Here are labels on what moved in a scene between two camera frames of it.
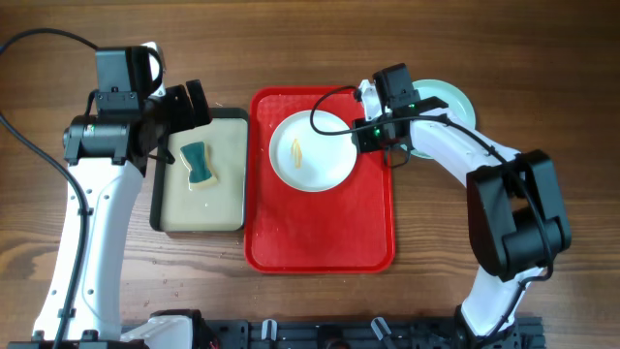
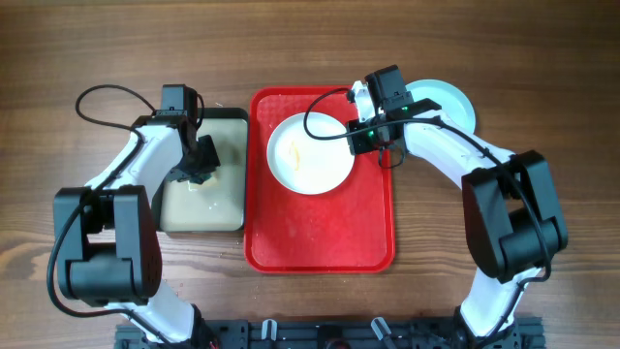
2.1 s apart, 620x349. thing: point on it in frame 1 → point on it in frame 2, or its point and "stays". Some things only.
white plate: [308, 159] stays
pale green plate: [458, 110] stays
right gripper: [365, 134] stays
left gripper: [179, 109] → [195, 170]
